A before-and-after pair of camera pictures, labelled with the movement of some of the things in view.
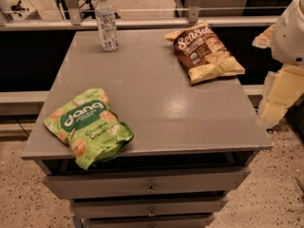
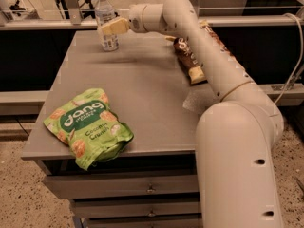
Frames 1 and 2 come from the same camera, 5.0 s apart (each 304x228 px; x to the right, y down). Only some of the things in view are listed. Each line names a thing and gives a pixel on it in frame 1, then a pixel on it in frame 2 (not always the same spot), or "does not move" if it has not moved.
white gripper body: x=289 y=40 → x=136 y=19
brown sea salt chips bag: x=202 y=54 does not move
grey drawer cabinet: x=192 y=145 does not move
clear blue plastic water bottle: x=106 y=22 does not move
